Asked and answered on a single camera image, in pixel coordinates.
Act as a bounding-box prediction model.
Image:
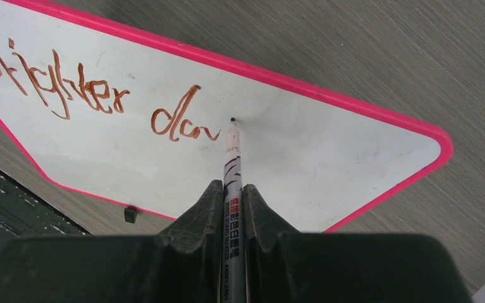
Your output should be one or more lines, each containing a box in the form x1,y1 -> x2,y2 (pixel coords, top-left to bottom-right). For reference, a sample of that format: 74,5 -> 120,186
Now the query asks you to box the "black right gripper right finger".
242,184 -> 472,302

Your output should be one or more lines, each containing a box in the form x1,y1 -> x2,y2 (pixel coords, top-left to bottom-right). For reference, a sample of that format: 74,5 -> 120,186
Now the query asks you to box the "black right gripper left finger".
0,180 -> 223,302

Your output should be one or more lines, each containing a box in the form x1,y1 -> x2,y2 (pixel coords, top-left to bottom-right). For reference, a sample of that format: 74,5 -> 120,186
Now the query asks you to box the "white whiteboard marker pen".
220,118 -> 247,302

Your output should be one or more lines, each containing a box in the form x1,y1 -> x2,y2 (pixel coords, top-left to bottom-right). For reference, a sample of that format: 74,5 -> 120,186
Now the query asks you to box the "pink-framed whiteboard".
0,1 -> 453,232

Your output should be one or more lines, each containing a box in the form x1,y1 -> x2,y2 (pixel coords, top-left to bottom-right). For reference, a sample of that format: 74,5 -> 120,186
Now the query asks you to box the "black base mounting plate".
0,170 -> 89,247

